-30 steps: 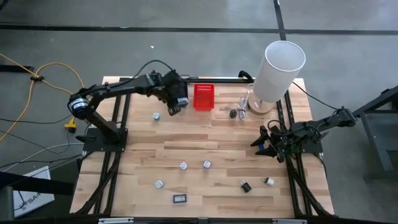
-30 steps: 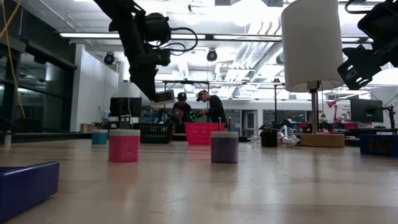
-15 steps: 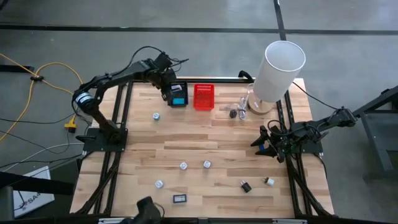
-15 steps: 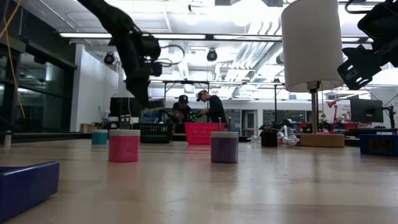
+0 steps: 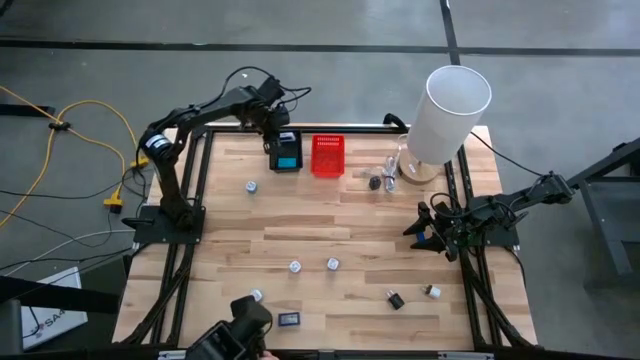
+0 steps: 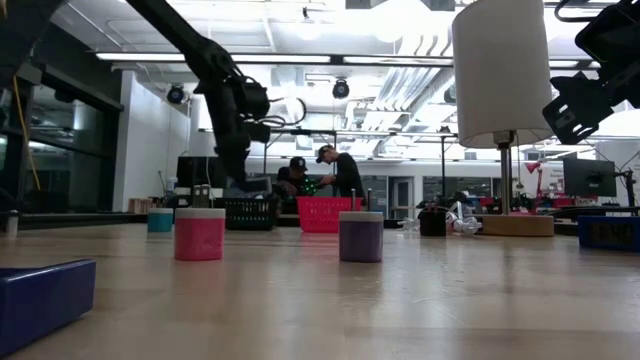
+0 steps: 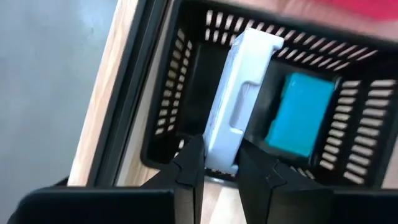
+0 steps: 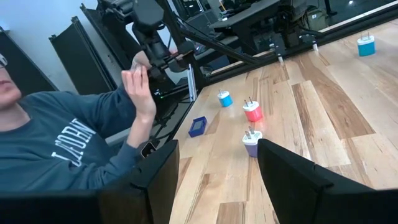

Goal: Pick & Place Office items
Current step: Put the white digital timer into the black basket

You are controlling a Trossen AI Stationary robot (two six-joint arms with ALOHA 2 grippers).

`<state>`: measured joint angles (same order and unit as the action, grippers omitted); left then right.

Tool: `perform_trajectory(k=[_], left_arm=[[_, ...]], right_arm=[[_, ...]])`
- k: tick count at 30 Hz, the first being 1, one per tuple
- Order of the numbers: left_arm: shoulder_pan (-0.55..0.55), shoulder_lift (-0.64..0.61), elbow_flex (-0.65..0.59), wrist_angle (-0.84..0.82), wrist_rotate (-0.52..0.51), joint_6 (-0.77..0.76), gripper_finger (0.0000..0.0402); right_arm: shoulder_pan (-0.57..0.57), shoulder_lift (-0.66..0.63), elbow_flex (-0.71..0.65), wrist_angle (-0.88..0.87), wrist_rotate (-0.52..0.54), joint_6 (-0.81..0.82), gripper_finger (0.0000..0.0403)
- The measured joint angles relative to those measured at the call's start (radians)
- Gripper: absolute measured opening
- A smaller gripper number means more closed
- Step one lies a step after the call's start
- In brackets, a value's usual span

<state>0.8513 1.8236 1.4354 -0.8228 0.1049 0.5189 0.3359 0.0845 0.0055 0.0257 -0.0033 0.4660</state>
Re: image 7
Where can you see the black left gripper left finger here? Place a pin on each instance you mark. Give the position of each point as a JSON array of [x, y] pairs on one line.
[[186, 174]]

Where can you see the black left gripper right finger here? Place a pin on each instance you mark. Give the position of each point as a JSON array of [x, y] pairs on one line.
[[258, 186]]

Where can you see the teal plastic box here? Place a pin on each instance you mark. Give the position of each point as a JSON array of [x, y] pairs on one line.
[[298, 115]]

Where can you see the white plastic box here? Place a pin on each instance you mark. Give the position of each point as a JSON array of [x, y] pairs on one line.
[[239, 93]]

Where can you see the black plastic basket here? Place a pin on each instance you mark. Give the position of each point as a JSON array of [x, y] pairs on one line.
[[192, 93]]

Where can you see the black aluminium table frame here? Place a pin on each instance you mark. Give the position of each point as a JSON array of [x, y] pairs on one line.
[[124, 102]]

